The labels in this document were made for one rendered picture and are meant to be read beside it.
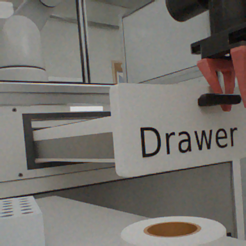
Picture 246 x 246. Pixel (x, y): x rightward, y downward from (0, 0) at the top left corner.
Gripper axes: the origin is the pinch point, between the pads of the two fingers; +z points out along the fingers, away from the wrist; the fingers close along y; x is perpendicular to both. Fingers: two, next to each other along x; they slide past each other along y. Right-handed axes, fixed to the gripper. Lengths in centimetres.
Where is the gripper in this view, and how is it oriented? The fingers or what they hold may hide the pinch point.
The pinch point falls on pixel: (237, 103)
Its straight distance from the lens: 48.5
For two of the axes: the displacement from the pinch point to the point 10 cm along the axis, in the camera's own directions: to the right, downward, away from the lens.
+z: 0.8, 10.0, 0.4
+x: -8.1, 0.9, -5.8
